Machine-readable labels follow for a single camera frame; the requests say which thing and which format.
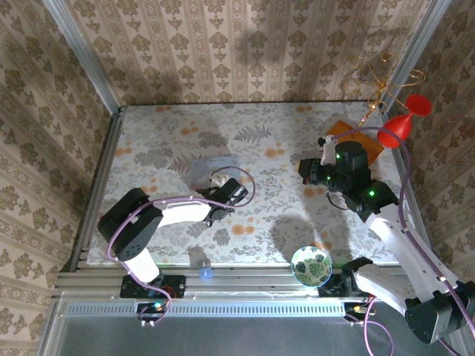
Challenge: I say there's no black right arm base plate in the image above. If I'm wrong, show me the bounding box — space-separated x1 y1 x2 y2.
318 276 376 297

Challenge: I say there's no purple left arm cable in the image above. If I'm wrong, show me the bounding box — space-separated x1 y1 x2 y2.
106 166 256 328

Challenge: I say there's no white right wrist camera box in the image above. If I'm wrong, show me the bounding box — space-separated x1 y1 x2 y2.
319 135 338 167

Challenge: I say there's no green leaf pattern bowl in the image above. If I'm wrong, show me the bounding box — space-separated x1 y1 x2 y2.
289 245 333 289

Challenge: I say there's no gold wire stand amber base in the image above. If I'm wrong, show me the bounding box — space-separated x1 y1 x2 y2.
325 51 427 165

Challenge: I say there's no aluminium extrusion table frame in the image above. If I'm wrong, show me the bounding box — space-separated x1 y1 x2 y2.
51 105 461 300

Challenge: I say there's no slotted grey cable duct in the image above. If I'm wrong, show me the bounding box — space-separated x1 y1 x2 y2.
65 299 409 317

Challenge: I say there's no aluminium corner post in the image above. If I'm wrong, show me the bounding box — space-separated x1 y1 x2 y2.
43 0 122 118
381 0 452 108

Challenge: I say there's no red plastic wine glass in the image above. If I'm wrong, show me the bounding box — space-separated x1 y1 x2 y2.
376 93 433 149

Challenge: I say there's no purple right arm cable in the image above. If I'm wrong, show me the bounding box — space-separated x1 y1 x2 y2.
332 126 475 356

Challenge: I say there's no small black electronics box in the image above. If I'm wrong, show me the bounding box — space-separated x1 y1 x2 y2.
344 302 375 323
136 302 167 323

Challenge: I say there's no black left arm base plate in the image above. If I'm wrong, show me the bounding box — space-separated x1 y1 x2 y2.
120 274 186 300

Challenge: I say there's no grey metal sheet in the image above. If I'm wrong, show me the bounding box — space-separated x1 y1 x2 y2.
36 292 475 356

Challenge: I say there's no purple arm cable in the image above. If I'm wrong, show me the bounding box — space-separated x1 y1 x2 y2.
332 126 475 356
106 166 256 328

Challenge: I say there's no floral patterned table sheet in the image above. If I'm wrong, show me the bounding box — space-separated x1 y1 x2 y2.
86 103 413 266

